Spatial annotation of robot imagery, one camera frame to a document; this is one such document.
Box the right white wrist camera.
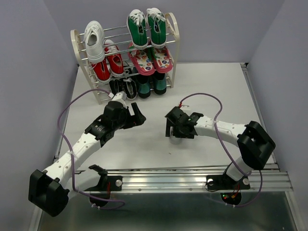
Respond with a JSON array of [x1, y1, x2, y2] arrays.
[[179, 103, 191, 114]]

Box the white fashion sneaker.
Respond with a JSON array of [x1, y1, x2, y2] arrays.
[[169, 127, 182, 145]]

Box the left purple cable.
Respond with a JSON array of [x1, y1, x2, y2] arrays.
[[58, 89, 126, 210]]

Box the cream metal shoe shelf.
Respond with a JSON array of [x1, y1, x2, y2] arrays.
[[70, 13, 180, 90]]

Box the green sneaker left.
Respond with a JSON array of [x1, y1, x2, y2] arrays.
[[127, 9, 148, 50]]

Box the pink patterned slipper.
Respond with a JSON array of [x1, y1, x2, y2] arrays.
[[128, 42, 155, 76], [151, 46, 173, 74]]

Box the green sneaker right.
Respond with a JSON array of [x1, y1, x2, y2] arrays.
[[146, 8, 167, 49]]

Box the pink patterned slipper right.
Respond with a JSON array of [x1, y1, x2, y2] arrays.
[[151, 46, 173, 74]]

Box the green sneaker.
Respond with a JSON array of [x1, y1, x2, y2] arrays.
[[127, 9, 148, 50], [146, 8, 167, 49]]

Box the teal suede shoe left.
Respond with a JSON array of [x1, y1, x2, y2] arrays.
[[136, 75, 151, 99]]

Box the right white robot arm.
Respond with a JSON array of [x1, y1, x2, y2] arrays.
[[165, 106, 276, 188]]

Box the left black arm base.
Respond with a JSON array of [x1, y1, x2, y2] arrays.
[[82, 165, 126, 210]]

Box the pink patterned slipper left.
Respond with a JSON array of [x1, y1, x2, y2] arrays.
[[128, 42, 155, 76]]

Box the red canvas sneaker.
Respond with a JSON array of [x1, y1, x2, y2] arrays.
[[90, 59, 111, 84], [103, 39, 124, 77]]

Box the aluminium table frame rail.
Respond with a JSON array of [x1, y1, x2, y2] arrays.
[[38, 62, 295, 193]]

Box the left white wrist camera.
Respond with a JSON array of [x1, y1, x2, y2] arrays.
[[108, 91, 127, 107]]

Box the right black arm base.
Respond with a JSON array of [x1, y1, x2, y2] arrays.
[[205, 171, 251, 206]]

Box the black canvas sneaker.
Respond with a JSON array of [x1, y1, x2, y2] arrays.
[[109, 79, 125, 95], [122, 77, 137, 100]]

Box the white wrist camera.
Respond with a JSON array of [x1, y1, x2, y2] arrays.
[[108, 91, 127, 107], [179, 103, 191, 114]]

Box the teal suede shoe right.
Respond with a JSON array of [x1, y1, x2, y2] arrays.
[[153, 72, 167, 95]]

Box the teal suede shoe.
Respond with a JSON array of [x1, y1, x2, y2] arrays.
[[136, 75, 151, 99], [153, 72, 167, 95]]

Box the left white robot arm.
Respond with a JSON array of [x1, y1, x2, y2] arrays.
[[28, 101, 146, 217]]

